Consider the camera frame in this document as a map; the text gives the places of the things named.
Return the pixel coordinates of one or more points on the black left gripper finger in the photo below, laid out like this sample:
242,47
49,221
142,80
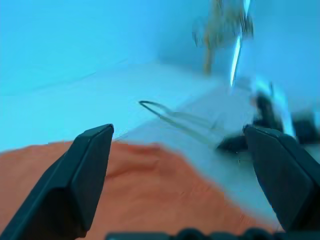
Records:
75,180

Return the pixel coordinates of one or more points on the orange shorts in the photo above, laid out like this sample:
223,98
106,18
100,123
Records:
152,190

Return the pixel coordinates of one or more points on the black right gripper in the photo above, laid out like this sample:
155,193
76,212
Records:
268,112

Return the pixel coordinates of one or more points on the tan wooden stand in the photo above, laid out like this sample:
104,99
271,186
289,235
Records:
212,32

